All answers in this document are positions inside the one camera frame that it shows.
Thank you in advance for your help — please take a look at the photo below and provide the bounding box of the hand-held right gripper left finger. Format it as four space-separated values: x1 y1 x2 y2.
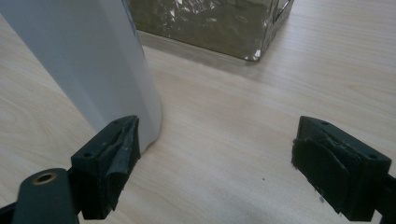
70 115 142 220

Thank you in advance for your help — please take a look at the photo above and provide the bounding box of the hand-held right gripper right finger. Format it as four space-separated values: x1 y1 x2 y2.
290 115 392 222

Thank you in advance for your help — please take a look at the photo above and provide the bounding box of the white plastic bottle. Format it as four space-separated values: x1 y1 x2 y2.
0 0 163 154

